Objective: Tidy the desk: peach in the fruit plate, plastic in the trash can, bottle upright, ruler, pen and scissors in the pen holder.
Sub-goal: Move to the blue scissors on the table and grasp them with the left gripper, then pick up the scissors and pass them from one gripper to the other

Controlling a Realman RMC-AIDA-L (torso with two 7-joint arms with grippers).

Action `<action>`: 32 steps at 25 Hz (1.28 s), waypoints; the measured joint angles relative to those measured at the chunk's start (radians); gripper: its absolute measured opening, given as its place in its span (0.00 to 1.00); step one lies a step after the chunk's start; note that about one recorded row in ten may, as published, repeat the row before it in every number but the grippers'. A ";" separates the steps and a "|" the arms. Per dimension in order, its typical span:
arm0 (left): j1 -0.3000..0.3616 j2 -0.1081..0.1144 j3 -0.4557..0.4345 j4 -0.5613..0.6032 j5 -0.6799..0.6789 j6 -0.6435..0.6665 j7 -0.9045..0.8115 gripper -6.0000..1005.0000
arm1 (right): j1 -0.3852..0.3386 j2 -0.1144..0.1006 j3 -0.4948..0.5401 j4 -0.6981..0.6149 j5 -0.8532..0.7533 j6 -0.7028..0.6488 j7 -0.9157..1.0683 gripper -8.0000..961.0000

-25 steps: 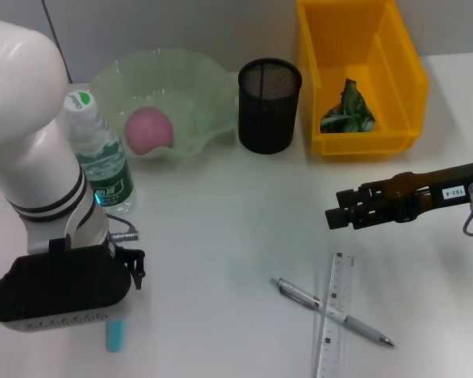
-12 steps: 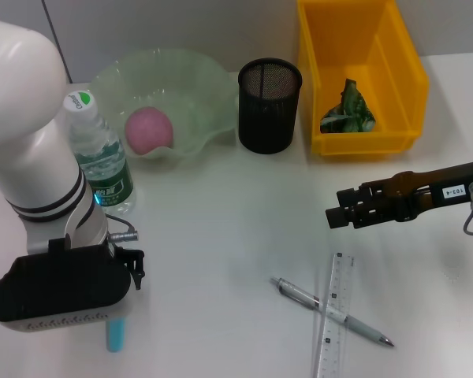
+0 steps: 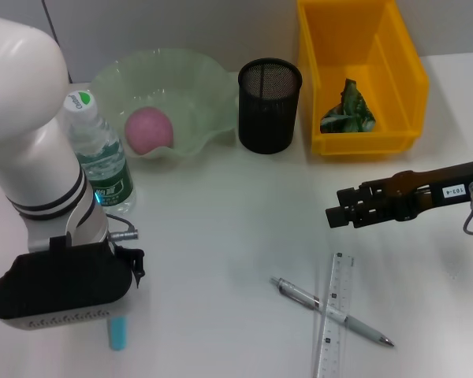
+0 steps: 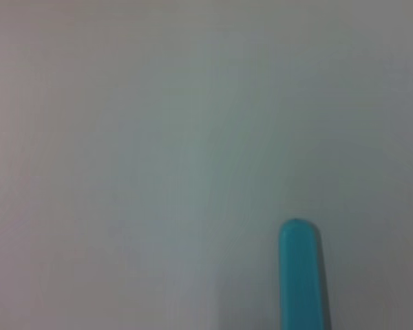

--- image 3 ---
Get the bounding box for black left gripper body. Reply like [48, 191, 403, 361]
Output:
[116, 246, 146, 289]

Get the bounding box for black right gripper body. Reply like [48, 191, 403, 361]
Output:
[392, 158, 473, 222]

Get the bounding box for blue capped scissors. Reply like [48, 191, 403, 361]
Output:
[109, 314, 128, 350]

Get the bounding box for green plastic wrapper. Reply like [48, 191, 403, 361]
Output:
[318, 78, 378, 135]

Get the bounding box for clear green-label water bottle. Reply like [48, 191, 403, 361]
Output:
[61, 90, 137, 213]

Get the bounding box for clear plastic ruler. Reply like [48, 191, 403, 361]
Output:
[313, 251, 356, 378]

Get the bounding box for pink peach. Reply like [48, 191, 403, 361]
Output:
[125, 106, 174, 156]

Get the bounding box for grey white ballpoint pen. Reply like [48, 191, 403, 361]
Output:
[270, 276, 395, 348]

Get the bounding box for black mesh pen holder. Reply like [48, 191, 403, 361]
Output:
[237, 57, 304, 155]

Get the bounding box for translucent green wavy fruit plate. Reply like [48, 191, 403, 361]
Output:
[90, 47, 240, 161]

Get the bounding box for yellow plastic bin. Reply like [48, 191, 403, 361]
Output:
[297, 0, 430, 158]

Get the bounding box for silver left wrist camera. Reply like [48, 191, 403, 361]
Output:
[0, 234, 137, 332]

